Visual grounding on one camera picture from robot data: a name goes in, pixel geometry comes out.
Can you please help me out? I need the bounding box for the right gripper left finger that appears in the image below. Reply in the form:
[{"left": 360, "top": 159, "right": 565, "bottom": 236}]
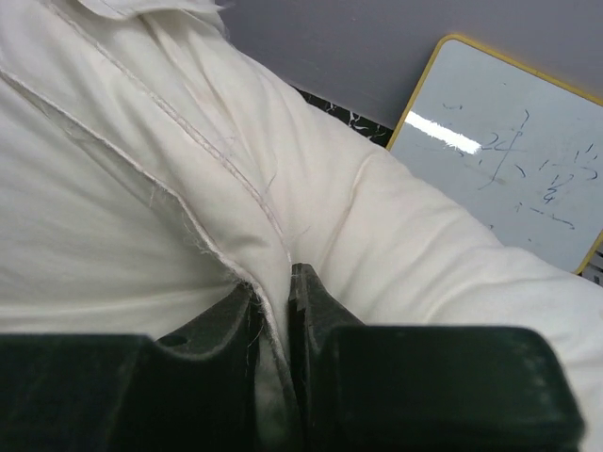
[{"left": 1, "top": 283, "right": 260, "bottom": 451}]

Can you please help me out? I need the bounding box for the white pillow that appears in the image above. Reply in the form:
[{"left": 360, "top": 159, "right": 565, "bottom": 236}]
[{"left": 1, "top": 1, "right": 602, "bottom": 451}]

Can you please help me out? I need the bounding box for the small whiteboard with wooden frame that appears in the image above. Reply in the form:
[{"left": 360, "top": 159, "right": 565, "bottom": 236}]
[{"left": 387, "top": 34, "right": 602, "bottom": 274}]

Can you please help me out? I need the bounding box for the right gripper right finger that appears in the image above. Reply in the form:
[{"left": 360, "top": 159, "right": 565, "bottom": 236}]
[{"left": 288, "top": 264, "right": 584, "bottom": 451}]

